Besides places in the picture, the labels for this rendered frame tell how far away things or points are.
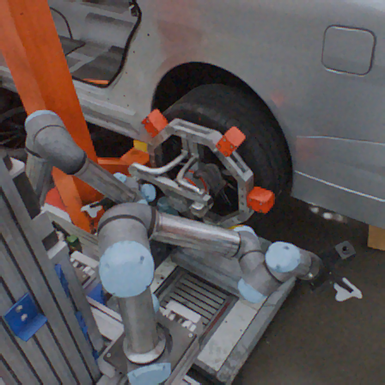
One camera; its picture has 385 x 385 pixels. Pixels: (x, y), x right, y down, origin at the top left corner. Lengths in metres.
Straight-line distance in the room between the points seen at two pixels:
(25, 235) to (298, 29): 1.11
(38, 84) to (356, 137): 1.21
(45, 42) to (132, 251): 1.12
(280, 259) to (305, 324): 1.46
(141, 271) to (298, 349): 1.62
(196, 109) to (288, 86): 0.39
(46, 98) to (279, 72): 0.91
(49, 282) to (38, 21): 1.00
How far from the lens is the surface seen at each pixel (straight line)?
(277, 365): 2.51
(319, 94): 1.81
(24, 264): 1.23
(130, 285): 1.07
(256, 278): 1.25
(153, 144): 2.16
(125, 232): 1.07
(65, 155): 1.54
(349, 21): 1.67
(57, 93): 2.03
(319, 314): 2.68
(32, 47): 1.93
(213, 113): 1.95
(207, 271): 2.63
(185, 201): 1.99
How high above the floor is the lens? 2.21
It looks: 41 degrees down
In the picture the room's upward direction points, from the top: 8 degrees counter-clockwise
